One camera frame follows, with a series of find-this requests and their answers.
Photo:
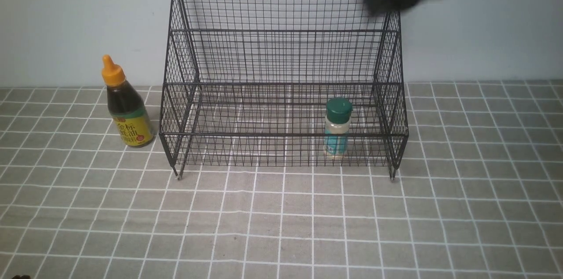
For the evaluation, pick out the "small spice jar green cap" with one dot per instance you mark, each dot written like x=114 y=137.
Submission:
x=337 y=126

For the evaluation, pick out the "dark sauce bottle orange cap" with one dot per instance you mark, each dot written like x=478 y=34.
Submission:
x=126 y=106

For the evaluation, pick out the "grey checkered tablecloth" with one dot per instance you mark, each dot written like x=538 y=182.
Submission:
x=478 y=196

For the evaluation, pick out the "black wire mesh shelf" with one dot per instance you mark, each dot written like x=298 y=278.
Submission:
x=246 y=83

